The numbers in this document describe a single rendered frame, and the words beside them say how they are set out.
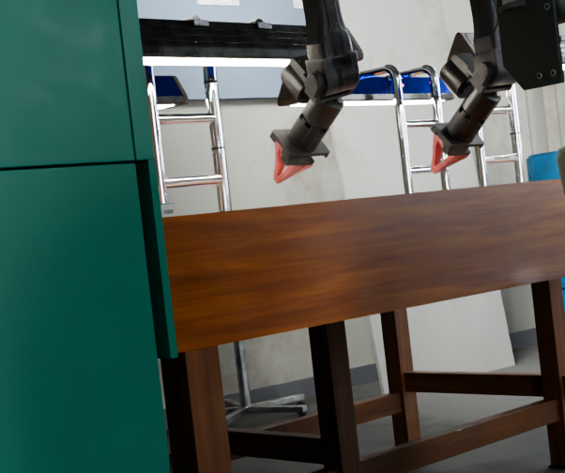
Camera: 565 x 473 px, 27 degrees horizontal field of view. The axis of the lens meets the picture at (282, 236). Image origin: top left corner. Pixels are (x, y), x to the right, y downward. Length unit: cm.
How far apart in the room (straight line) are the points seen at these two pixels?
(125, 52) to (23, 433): 50
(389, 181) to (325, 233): 324
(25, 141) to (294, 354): 366
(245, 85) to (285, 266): 324
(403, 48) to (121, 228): 386
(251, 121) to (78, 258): 353
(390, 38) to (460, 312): 124
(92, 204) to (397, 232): 61
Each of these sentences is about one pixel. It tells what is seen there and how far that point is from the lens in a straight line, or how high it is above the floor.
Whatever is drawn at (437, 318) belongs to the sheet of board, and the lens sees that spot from 508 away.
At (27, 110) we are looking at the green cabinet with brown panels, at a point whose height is 91.
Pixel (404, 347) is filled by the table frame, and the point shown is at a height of 32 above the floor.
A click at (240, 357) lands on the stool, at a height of 27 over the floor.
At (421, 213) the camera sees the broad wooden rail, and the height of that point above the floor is 73.
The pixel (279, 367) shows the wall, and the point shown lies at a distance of 497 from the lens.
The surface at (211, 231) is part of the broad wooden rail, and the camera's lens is 165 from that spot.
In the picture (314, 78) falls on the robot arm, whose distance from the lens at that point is 198.
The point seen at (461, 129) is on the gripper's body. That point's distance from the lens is 225.
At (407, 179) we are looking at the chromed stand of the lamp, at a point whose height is 82.
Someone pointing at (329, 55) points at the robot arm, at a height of 101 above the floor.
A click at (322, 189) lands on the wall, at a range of 516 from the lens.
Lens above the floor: 73
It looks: level
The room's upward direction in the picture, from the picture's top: 6 degrees counter-clockwise
